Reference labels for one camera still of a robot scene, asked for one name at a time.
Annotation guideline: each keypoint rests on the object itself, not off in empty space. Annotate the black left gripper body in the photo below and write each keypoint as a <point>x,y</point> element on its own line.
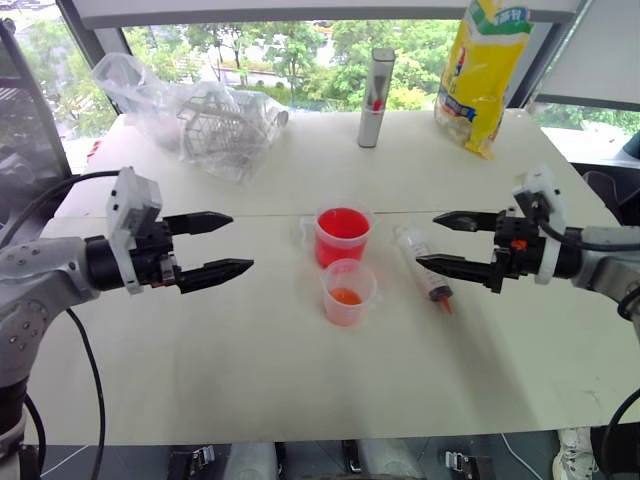
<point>155,255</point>

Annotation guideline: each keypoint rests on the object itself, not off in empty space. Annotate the large cup with red liquid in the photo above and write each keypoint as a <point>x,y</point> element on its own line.
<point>342,240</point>

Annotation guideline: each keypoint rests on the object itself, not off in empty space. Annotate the dark chair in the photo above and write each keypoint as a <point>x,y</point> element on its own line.
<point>607,192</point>

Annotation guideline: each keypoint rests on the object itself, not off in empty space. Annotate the white sneaker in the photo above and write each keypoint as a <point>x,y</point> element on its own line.
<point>572,455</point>

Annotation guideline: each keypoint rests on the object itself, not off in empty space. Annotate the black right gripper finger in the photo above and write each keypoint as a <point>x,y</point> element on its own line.
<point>467,221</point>
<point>460,269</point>

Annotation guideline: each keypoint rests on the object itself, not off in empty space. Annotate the yellow snack bag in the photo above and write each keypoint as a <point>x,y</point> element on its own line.
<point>475,85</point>

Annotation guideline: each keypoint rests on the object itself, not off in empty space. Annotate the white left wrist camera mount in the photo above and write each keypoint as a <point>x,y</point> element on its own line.
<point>131,200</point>

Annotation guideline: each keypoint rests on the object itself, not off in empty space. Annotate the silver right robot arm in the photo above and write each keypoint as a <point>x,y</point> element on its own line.
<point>607,265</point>

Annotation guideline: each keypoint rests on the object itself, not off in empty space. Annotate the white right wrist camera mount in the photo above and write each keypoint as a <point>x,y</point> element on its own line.
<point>550,200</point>

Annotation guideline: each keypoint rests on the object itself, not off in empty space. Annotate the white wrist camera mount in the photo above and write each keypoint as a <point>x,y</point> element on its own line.
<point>550,200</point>
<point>131,200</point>

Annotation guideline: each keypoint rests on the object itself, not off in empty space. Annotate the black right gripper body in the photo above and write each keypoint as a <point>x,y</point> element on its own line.
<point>517,250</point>

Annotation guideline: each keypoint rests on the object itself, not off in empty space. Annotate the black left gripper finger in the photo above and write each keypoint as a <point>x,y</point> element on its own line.
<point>200,222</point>
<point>215,274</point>

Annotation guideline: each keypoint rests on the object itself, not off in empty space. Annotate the grey upright tube case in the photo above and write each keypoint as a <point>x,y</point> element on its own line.
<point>374,100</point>

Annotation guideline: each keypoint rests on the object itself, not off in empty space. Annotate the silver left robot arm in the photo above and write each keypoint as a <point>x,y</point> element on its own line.
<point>35,270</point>

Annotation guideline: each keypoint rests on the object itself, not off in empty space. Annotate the clear plastic syringe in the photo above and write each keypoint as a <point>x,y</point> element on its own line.
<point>420,260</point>

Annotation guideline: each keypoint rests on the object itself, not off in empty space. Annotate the black framed screen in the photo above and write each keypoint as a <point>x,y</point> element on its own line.
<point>25,125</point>

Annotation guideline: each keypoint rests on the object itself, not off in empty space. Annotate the small clear plastic cup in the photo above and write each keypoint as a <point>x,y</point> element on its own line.
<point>345,300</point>

